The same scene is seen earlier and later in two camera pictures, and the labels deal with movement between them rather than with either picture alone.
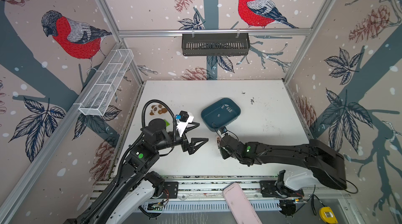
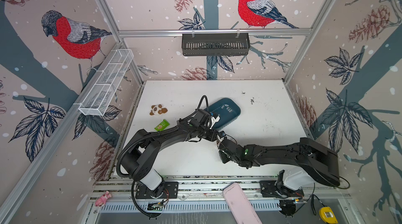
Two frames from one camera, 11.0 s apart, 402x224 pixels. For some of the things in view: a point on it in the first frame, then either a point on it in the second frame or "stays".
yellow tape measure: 327,215 stays
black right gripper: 224,148 stays
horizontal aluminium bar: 212,31 stays
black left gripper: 190,146 -> 213,135
